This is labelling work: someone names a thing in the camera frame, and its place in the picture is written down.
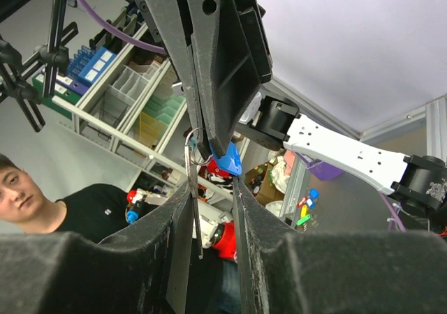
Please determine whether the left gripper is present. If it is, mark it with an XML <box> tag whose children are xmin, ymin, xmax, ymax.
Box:
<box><xmin>135</xmin><ymin>0</ymin><xmax>272</xmax><ymax>159</ymax></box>

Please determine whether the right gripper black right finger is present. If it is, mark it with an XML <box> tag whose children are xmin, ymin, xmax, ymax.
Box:
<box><xmin>233</xmin><ymin>179</ymin><xmax>446</xmax><ymax>313</ymax></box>

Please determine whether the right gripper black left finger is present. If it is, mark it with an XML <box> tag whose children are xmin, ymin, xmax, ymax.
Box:
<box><xmin>1</xmin><ymin>184</ymin><xmax>193</xmax><ymax>313</ymax></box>

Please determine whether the silver split keyring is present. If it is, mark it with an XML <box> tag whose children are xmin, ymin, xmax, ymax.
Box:
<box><xmin>184</xmin><ymin>128</ymin><xmax>212</xmax><ymax>166</ymax></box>

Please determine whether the blue key tag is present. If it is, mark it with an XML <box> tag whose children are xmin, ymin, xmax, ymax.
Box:
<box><xmin>211</xmin><ymin>142</ymin><xmax>242</xmax><ymax>177</ymax></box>

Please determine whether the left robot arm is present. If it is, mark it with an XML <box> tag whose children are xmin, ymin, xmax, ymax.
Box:
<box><xmin>134</xmin><ymin>0</ymin><xmax>446</xmax><ymax>225</ymax></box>

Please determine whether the person in black shirt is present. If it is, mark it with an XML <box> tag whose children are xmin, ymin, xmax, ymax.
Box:
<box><xmin>1</xmin><ymin>154</ymin><xmax>129</xmax><ymax>244</ymax></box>

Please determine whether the metal storage shelf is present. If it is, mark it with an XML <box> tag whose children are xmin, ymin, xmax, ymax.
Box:
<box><xmin>44</xmin><ymin>24</ymin><xmax>189</xmax><ymax>187</ymax></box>

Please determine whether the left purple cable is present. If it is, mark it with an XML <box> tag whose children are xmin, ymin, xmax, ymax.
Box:
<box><xmin>64</xmin><ymin>0</ymin><xmax>167</xmax><ymax>55</ymax></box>

